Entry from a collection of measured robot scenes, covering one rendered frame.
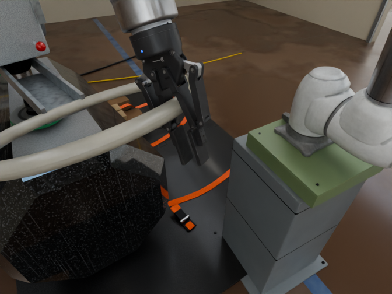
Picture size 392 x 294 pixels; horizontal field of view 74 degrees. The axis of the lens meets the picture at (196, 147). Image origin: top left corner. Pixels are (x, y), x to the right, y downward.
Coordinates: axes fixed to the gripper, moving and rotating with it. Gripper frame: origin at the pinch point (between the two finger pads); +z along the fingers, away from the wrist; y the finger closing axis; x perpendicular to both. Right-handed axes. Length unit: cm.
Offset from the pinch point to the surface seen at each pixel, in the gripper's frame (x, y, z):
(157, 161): -45, 62, 33
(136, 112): -130, 162, 33
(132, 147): -35, 63, 20
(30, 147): -6, 84, 4
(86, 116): -32, 82, 2
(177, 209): -64, 83, 82
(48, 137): -13, 83, 3
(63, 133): -18, 80, 4
